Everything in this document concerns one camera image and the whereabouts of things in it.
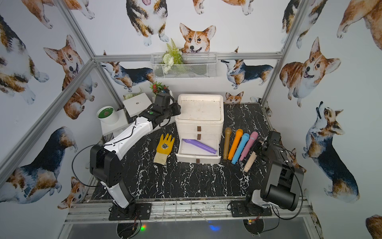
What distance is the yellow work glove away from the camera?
0.92 m

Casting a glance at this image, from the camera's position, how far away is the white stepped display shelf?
891 mm

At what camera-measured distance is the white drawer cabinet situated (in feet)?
2.73
